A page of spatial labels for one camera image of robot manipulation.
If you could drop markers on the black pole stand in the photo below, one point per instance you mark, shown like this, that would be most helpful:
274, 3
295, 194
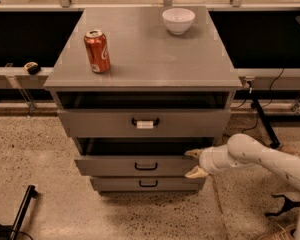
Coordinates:
274, 140

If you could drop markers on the grey bottom drawer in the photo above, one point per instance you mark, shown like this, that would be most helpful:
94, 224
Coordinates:
145, 184

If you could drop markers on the tan sneaker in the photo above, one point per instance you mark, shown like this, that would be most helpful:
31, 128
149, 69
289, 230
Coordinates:
286, 233

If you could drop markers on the black stand leg left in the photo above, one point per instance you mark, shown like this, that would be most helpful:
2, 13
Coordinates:
11, 232

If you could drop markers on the grey drawer cabinet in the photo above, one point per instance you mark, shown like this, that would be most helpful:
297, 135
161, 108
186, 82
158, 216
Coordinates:
151, 69

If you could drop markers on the black chair base leg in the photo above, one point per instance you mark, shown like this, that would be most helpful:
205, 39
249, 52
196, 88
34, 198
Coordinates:
287, 205

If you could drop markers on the white bowl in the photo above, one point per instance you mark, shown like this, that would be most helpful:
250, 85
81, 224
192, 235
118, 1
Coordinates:
178, 20

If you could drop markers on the small black yellow device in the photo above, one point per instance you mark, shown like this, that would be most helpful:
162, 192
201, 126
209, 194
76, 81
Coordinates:
32, 68

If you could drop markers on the red soda can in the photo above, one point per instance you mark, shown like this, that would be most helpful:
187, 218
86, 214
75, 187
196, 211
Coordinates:
97, 50

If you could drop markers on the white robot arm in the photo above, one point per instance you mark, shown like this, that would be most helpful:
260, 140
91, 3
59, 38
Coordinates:
242, 150

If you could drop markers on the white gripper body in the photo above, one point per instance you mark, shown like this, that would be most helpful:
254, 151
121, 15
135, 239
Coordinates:
207, 162

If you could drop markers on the grey top drawer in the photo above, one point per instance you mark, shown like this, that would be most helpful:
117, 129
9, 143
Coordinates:
144, 123

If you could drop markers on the grey drawer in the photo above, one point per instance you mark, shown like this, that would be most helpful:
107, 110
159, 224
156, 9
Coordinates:
138, 157
144, 123
145, 184

